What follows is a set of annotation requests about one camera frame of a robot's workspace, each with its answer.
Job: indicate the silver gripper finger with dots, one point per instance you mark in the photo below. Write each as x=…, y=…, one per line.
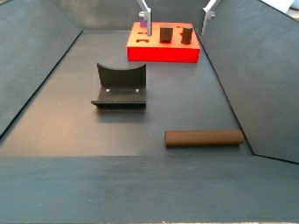
x=208, y=14
x=146, y=15

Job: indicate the brown oval cylinder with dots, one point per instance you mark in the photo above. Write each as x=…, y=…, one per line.
x=203, y=137

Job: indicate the red foam shape board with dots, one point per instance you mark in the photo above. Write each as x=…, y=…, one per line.
x=146, y=48

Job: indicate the black curved fixture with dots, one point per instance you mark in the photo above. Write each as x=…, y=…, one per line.
x=122, y=87

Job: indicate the purple rectangular block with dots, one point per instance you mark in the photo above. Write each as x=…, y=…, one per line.
x=143, y=23

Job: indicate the brown heart-shaped peg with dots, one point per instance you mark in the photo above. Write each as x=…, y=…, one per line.
x=166, y=34

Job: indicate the brown hexagonal peg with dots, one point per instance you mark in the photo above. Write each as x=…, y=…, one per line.
x=187, y=34

